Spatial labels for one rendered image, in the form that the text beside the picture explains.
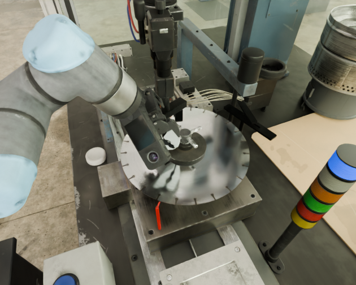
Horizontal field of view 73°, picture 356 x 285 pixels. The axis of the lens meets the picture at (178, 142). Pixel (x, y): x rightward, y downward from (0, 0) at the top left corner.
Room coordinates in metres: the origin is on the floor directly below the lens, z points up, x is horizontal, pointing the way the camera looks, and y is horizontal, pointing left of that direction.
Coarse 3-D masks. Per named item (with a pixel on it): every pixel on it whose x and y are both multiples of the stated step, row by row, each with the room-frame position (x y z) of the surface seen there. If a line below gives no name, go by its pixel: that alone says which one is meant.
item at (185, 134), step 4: (180, 128) 0.44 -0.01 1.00; (184, 128) 0.43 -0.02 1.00; (196, 128) 0.43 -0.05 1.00; (200, 128) 0.44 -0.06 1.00; (180, 132) 0.42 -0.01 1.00; (184, 132) 0.42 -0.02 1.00; (188, 132) 0.42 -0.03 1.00; (192, 132) 0.42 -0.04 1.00; (180, 136) 0.41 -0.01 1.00; (184, 136) 0.40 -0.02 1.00; (188, 136) 0.41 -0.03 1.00; (168, 140) 0.39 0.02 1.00; (180, 140) 0.41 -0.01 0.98; (184, 140) 0.40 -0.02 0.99; (188, 140) 0.40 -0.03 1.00; (192, 140) 0.39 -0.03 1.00; (192, 144) 0.38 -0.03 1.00; (196, 144) 0.38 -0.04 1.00
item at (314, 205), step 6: (306, 192) 0.22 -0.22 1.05; (306, 198) 0.21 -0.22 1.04; (312, 198) 0.21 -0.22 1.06; (306, 204) 0.21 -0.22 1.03; (312, 204) 0.20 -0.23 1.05; (318, 204) 0.20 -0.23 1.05; (324, 204) 0.19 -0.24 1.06; (330, 204) 0.19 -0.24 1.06; (312, 210) 0.20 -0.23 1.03; (318, 210) 0.19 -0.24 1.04; (324, 210) 0.19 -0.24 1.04
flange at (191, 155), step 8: (192, 136) 0.45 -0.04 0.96; (200, 136) 0.45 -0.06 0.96; (184, 144) 0.40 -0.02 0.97; (200, 144) 0.42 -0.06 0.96; (176, 152) 0.39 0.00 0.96; (184, 152) 0.39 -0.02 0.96; (192, 152) 0.39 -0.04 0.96; (200, 152) 0.39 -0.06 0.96; (176, 160) 0.37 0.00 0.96; (184, 160) 0.37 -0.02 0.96; (192, 160) 0.37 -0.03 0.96
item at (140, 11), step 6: (138, 0) 0.46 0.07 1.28; (138, 6) 0.46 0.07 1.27; (144, 6) 0.47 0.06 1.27; (138, 12) 0.46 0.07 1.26; (144, 12) 0.46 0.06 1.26; (138, 18) 0.46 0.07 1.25; (144, 18) 0.46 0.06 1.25; (138, 24) 0.46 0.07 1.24; (138, 30) 0.47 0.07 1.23; (144, 30) 0.47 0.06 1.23; (144, 36) 0.46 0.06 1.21; (144, 42) 0.46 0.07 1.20
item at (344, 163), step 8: (344, 144) 0.23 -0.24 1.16; (352, 144) 0.23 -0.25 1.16; (336, 152) 0.22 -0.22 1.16; (344, 152) 0.22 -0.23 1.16; (352, 152) 0.22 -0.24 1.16; (328, 160) 0.23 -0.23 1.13; (336, 160) 0.21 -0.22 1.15; (344, 160) 0.21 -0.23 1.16; (352, 160) 0.21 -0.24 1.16; (328, 168) 0.21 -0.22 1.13; (336, 168) 0.21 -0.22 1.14; (344, 168) 0.20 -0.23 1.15; (352, 168) 0.19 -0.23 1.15; (336, 176) 0.20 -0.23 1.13; (344, 176) 0.19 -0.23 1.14; (352, 176) 0.19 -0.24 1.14
